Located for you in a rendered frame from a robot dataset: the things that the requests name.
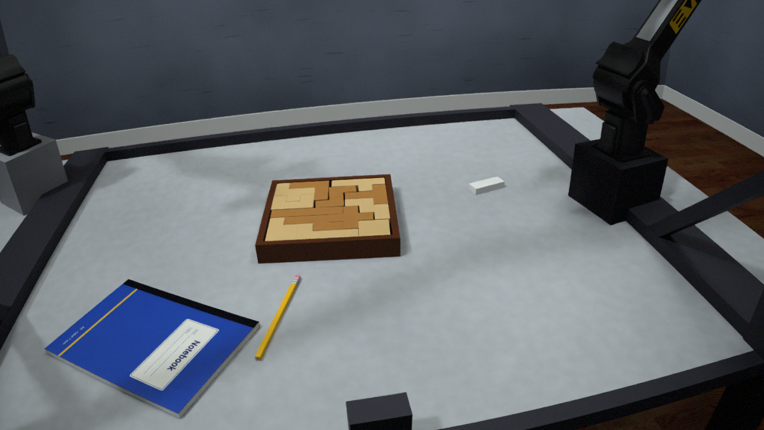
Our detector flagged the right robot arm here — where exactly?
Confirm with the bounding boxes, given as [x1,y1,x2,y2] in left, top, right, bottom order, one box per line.
[593,0,701,162]

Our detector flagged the white rectangular block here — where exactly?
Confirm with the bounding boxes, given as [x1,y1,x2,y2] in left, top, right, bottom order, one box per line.
[469,177,504,195]

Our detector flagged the blue notebook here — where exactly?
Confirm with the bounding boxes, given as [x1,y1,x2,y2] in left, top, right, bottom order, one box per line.
[45,279,260,419]

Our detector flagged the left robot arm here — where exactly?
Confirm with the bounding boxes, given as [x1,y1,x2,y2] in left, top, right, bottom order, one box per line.
[0,53,42,156]

